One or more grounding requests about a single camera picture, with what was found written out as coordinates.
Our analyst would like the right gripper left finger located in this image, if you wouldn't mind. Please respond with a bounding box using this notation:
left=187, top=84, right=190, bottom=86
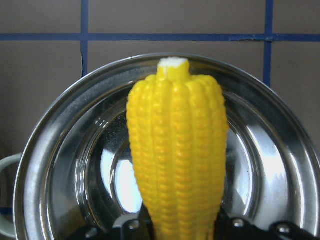
left=74, top=209, right=155, bottom=240

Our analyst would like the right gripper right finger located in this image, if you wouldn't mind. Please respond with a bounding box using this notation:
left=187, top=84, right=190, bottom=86
left=214, top=208, right=318, bottom=240

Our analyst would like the yellow toy corn cob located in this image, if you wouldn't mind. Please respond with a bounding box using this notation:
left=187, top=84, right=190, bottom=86
left=126, top=57, right=229, bottom=240

